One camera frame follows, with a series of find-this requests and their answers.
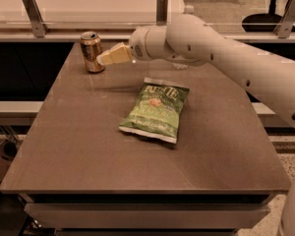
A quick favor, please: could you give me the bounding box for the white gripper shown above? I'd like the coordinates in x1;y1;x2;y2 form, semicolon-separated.
96;27;150;66

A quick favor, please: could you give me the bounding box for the orange soda can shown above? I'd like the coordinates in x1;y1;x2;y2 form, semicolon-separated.
80;31;104;73

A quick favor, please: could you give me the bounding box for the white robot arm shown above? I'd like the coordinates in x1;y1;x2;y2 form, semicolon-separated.
97;14;295;129

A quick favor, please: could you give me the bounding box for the green chip bag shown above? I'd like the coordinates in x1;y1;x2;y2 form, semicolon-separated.
119;78;190;144

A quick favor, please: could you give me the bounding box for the clear plastic water bottle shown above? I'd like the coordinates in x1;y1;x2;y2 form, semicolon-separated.
172;5;195;70

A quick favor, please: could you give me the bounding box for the brown table with drawers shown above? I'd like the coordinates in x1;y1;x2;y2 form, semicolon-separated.
0;47;290;236

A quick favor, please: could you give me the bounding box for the black office chair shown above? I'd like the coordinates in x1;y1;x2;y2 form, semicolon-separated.
242;0;282;32

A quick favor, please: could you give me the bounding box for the middle metal railing bracket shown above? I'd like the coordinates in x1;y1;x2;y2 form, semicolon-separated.
156;0;168;26

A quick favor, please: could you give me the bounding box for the metal railing bracket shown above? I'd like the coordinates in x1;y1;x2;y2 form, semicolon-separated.
273;0;295;38
22;0;48;38
156;0;168;26

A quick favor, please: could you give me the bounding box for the left metal railing bracket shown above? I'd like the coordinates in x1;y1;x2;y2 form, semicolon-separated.
22;0;48;38

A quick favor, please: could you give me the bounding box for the right metal railing bracket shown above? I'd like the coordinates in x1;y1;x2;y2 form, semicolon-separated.
273;0;295;38

